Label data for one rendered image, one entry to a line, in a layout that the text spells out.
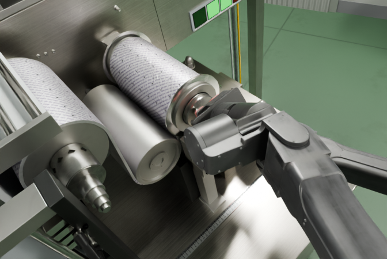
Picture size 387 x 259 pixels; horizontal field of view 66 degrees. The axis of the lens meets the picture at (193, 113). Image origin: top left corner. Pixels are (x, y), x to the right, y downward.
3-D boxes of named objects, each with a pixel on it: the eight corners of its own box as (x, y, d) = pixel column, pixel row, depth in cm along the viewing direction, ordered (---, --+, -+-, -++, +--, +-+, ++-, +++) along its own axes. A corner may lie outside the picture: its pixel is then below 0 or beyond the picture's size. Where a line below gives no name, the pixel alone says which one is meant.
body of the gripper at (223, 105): (249, 115, 55) (275, 118, 48) (208, 151, 52) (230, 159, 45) (231, 86, 53) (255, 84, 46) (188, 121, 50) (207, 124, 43)
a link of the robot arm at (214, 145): (302, 181, 40) (316, 134, 35) (231, 222, 36) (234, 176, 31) (247, 130, 49) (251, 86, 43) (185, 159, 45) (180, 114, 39)
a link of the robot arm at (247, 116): (288, 135, 42) (277, 96, 41) (248, 155, 39) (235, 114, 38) (258, 130, 48) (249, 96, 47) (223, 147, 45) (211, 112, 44)
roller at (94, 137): (53, 206, 51) (0, 164, 41) (7, 129, 65) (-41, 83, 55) (120, 155, 56) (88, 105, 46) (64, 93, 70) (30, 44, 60)
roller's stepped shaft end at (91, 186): (101, 221, 42) (92, 213, 40) (82, 194, 46) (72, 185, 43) (120, 206, 44) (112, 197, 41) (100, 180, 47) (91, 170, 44)
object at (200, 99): (203, 128, 66) (181, 125, 60) (197, 123, 67) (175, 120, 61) (219, 98, 64) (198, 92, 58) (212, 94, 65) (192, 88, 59)
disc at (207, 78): (176, 148, 67) (158, 106, 55) (175, 147, 67) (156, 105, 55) (223, 107, 71) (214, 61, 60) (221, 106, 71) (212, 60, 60)
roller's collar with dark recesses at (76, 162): (78, 205, 46) (57, 187, 42) (61, 181, 50) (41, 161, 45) (112, 178, 49) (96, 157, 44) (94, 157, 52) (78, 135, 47)
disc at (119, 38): (117, 95, 81) (93, 53, 69) (116, 94, 81) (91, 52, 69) (159, 64, 85) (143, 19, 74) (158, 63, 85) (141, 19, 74)
